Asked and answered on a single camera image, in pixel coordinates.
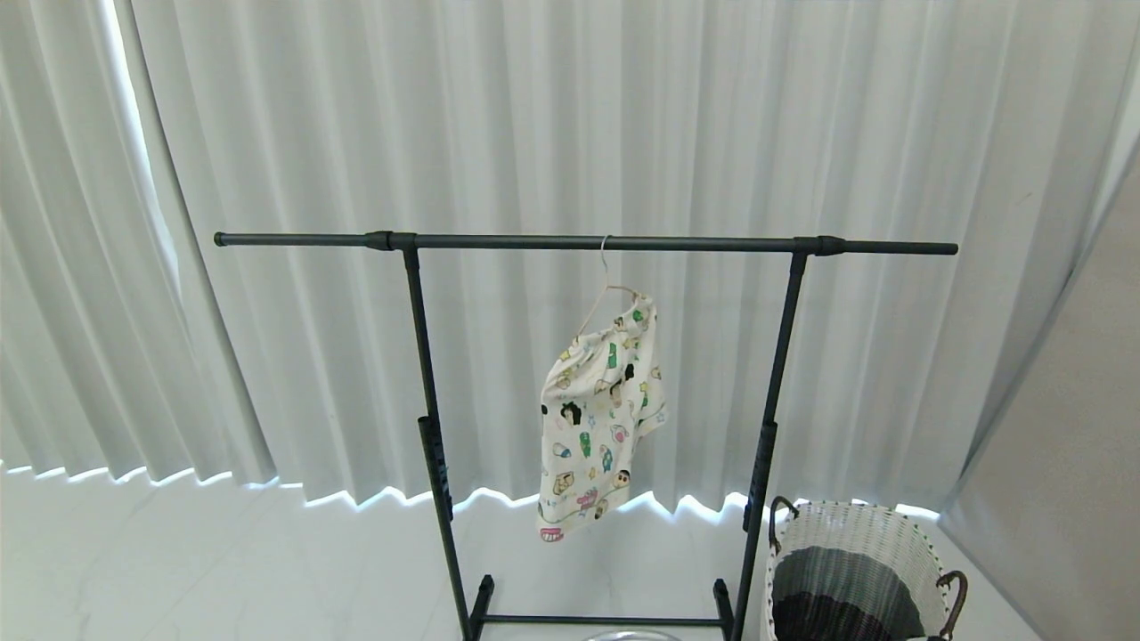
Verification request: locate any cream printed garment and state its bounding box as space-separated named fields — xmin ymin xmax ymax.
xmin=537 ymin=294 xmax=669 ymax=544

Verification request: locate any black clothes rack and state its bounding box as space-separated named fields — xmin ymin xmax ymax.
xmin=214 ymin=230 xmax=960 ymax=641

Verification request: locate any white laundry basket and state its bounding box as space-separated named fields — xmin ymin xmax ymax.
xmin=761 ymin=496 xmax=970 ymax=641

